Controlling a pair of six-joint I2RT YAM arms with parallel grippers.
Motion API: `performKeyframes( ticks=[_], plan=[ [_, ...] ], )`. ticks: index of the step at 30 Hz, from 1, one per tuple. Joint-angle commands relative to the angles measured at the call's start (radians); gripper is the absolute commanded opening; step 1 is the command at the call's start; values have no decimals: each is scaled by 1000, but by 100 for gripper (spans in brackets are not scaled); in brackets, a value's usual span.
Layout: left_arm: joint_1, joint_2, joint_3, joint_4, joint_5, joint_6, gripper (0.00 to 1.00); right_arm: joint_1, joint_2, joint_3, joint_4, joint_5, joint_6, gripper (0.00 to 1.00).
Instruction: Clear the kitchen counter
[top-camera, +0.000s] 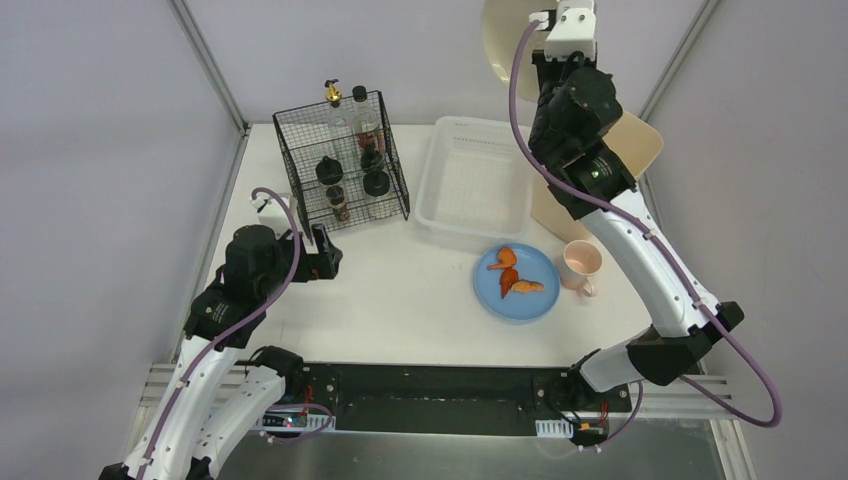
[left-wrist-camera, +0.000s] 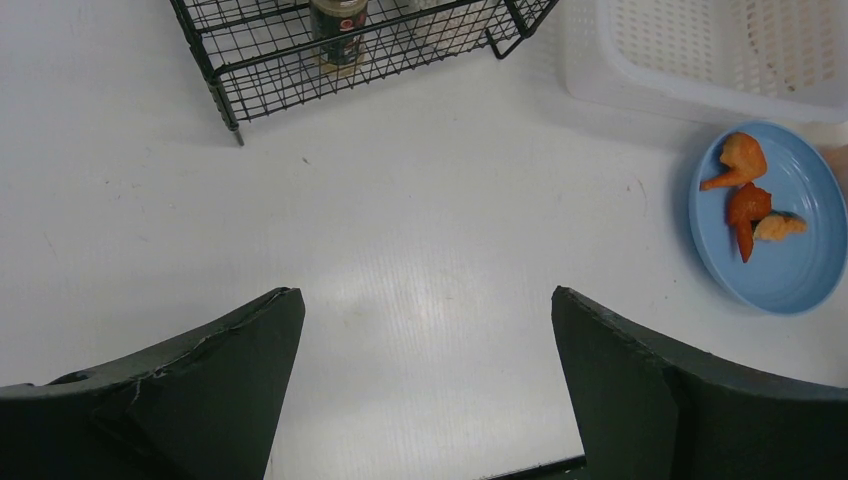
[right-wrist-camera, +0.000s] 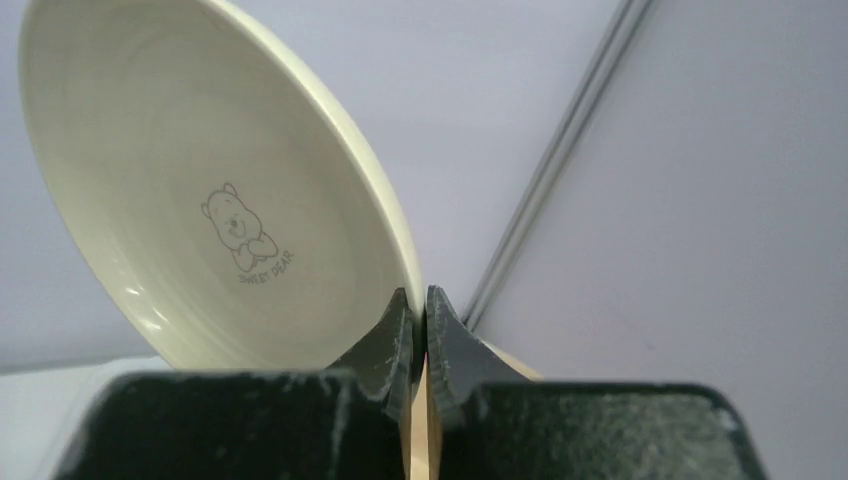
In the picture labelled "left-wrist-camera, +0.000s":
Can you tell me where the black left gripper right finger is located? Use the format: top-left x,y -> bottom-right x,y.
551,287 -> 847,479

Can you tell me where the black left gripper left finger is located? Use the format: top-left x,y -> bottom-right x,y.
1,288 -> 306,479

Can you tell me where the blue round plate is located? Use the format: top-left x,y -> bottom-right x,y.
687,121 -> 847,316

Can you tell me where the small dark taped spice jar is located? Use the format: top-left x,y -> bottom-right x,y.
310,0 -> 368,78

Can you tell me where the orange fried toy food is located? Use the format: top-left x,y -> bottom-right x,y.
753,211 -> 807,242

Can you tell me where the pink cup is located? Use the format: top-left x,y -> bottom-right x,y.
822,144 -> 848,199

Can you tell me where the white plastic perforated basket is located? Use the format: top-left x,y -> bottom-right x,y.
562,0 -> 847,124

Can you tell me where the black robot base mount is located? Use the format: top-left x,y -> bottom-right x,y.
484,455 -> 590,480

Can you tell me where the black wire basket rack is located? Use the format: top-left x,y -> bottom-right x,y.
171,0 -> 556,145

